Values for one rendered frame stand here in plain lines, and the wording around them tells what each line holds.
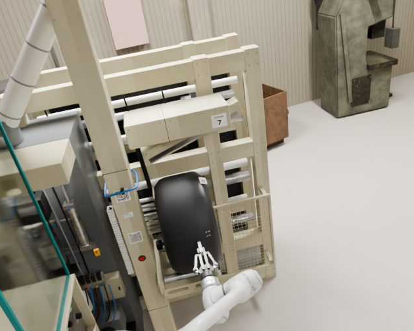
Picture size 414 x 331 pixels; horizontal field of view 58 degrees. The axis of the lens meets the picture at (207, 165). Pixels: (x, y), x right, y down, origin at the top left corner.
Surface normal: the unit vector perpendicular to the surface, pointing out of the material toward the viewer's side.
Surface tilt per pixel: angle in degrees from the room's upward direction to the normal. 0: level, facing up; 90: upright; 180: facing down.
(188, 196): 27
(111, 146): 90
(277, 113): 90
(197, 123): 90
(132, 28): 90
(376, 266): 0
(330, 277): 0
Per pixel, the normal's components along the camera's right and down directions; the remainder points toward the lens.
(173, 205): -0.02, -0.47
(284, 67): 0.33, 0.43
